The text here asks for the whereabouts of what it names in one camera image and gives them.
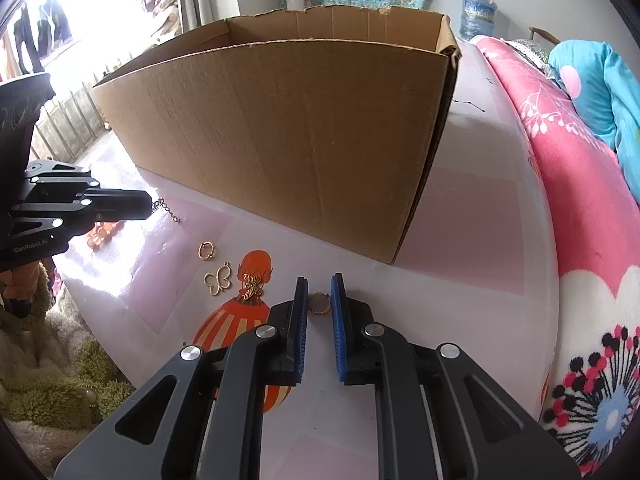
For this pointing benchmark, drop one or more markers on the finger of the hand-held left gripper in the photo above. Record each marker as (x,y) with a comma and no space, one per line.
(125,198)
(125,211)

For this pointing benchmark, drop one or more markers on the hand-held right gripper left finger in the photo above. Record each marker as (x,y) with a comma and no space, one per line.
(300,330)

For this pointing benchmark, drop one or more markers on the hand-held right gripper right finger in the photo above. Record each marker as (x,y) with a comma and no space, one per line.
(339,330)

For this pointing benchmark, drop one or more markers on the small gold filigree butterfly charm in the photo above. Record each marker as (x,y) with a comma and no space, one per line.
(252,286)

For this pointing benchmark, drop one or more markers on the gold butterfly outline charm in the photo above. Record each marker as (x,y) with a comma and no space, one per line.
(220,280)

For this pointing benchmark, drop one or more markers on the brown cardboard box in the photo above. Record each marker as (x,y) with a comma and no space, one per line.
(275,135)

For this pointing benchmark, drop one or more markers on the person's left hand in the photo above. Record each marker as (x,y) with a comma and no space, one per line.
(35,282)

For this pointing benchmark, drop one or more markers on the hanging dark clothes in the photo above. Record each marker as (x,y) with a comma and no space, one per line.
(45,25)

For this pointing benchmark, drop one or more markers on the pink balloon print tablecloth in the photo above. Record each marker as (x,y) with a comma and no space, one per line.
(475,220)

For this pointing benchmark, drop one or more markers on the pink floral blanket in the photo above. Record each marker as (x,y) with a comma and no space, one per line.
(575,210)

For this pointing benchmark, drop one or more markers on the patterned lace pillow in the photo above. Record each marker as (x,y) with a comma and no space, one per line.
(530,51)

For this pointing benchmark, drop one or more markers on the blue water jug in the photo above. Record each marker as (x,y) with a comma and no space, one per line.
(477,17)

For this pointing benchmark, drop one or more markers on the blue dotted pillow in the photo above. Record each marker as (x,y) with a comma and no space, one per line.
(610,95)

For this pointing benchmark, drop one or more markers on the wooden chair frame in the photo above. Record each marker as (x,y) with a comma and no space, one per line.
(545,32)

